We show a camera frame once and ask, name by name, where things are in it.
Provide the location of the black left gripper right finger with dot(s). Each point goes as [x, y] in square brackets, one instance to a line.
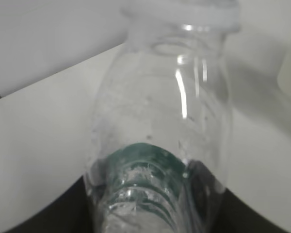
[236, 217]

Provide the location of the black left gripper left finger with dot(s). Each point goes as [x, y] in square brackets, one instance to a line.
[69, 213]

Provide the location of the clear water bottle green label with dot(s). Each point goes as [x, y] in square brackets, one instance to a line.
[161, 122]

